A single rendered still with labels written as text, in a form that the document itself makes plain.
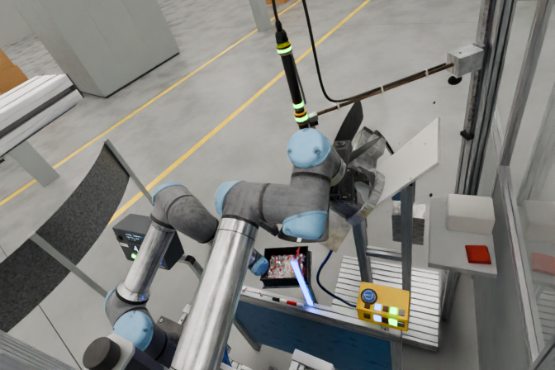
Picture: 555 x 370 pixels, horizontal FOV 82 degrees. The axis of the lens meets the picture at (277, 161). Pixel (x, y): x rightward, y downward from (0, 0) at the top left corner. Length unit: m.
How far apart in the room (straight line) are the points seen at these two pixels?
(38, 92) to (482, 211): 1.50
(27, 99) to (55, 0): 6.40
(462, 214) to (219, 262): 1.17
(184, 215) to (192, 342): 0.53
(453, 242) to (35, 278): 2.45
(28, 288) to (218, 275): 2.20
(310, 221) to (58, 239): 2.26
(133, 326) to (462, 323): 1.83
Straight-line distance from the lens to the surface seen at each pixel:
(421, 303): 2.30
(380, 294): 1.20
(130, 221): 1.57
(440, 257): 1.54
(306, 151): 0.56
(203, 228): 1.04
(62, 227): 2.66
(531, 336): 1.30
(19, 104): 0.57
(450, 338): 2.33
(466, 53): 1.34
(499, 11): 1.32
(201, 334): 0.57
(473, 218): 1.55
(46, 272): 2.69
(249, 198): 0.60
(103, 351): 0.81
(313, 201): 0.56
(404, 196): 1.43
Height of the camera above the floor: 2.15
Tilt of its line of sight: 39 degrees down
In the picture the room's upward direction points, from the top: 19 degrees counter-clockwise
